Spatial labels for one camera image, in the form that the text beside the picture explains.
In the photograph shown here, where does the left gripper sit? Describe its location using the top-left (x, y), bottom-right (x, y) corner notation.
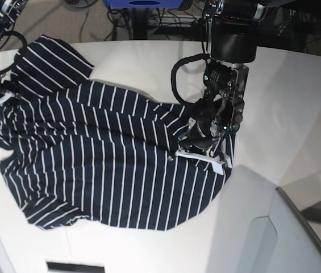
top-left (168, 119), bottom-right (233, 175)

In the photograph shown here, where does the navy white striped t-shirt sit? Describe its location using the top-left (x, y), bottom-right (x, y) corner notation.
top-left (0, 35), bottom-right (231, 230)

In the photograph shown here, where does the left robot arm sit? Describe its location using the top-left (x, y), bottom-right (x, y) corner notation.
top-left (171, 1), bottom-right (287, 175)

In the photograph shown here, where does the blue plastic bin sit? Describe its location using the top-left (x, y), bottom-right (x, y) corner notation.
top-left (105, 0), bottom-right (182, 9)

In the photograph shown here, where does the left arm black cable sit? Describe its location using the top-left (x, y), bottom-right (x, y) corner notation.
top-left (170, 53), bottom-right (211, 106)

